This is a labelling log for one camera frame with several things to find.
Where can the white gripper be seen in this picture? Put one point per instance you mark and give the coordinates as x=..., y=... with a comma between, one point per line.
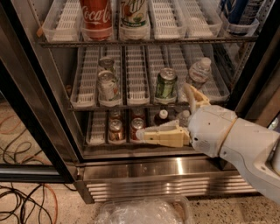
x=210, y=129

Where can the white 7up can front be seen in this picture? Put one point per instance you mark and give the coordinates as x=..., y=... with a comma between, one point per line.
x=107, y=86

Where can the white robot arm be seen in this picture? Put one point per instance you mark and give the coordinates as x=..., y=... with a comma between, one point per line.
x=254, y=151

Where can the clear water bottle bottom shelf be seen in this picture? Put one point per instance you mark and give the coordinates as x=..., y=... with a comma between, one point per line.
x=183, y=118

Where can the clear water bottle shelf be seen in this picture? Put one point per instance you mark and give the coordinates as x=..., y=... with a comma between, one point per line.
x=183, y=118
x=197, y=75

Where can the green soda can middle shelf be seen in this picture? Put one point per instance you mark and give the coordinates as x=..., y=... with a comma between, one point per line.
x=166, y=80

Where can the clear tray middle shelf right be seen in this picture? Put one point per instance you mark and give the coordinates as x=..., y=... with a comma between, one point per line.
x=215, y=88

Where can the red can bottom rear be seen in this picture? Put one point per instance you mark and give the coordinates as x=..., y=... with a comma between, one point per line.
x=137, y=113

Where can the red can bottom front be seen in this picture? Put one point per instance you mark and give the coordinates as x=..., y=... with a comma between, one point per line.
x=135, y=125

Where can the clear water bottle middle shelf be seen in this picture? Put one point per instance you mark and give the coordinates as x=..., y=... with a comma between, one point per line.
x=197, y=75

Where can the clear tray middle shelf centre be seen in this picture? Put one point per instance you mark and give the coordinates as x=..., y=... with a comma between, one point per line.
x=136, y=76

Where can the brown can bottom front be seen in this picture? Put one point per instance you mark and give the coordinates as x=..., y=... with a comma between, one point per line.
x=115, y=130

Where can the brown can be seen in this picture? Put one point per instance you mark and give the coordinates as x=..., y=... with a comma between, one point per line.
x=115, y=130
x=115, y=114

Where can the brown can bottom rear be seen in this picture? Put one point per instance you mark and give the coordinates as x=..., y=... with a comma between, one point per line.
x=115, y=114

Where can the silver can behind 7up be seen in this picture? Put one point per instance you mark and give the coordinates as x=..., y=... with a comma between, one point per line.
x=106, y=63

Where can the clear tray top shelf centre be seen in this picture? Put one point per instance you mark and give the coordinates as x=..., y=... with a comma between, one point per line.
x=167, y=19

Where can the clear tray top shelf right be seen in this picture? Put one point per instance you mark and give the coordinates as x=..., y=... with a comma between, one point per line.
x=201, y=19

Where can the clear tray middle shelf left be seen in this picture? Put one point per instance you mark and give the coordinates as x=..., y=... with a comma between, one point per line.
x=83, y=91

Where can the stainless steel display fridge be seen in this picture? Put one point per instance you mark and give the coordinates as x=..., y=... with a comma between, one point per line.
x=247, y=56

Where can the white 7up can top shelf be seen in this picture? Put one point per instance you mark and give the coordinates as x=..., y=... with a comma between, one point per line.
x=134, y=13

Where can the blue Pepsi can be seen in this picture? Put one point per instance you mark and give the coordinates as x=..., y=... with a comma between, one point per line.
x=233, y=10

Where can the red Coca-Cola can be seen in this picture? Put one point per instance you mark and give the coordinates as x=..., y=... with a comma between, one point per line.
x=97, y=17

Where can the glass fridge door left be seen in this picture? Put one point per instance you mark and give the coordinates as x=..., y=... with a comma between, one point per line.
x=23, y=91

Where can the clear tray top shelf left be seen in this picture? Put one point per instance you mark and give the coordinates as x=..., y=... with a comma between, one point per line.
x=63, y=21

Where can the dark juice bottle white cap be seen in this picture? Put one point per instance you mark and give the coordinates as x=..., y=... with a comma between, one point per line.
x=162, y=117

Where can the clear plastic bin with bag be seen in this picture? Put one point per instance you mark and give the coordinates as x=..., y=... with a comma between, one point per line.
x=152, y=210

